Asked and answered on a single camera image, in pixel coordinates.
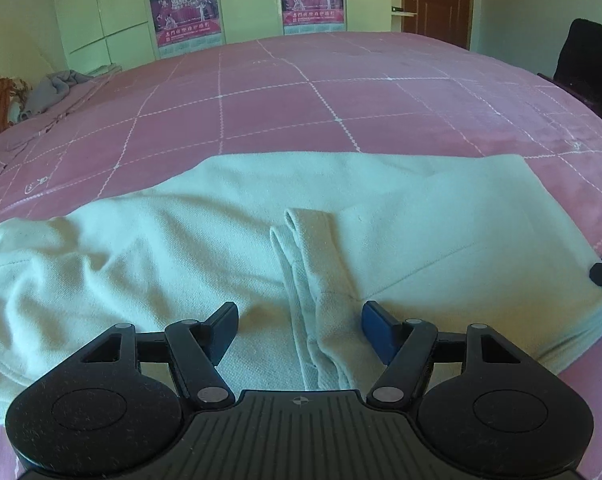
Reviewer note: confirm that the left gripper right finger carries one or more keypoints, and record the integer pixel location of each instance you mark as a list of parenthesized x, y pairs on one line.
[(404, 348)]

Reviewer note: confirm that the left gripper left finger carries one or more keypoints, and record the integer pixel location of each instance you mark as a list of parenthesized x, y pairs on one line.
[(196, 348)]

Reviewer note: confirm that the cream white pants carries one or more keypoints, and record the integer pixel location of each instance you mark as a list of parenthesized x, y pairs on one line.
[(299, 241)]

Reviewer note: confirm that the pink checked bedspread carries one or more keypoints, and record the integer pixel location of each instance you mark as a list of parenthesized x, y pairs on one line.
[(384, 93)]

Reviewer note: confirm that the grey crumpled cloth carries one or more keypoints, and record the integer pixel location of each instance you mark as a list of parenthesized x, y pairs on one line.
[(51, 90)]

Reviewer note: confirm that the left magenta poster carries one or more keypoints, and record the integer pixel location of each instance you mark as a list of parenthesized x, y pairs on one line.
[(183, 26)]

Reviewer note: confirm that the cream wardrobe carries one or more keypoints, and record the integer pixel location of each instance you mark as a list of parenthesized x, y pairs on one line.
[(97, 33)]

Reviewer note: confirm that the wall corner shelf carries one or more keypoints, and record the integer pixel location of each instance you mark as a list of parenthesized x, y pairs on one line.
[(403, 16)]

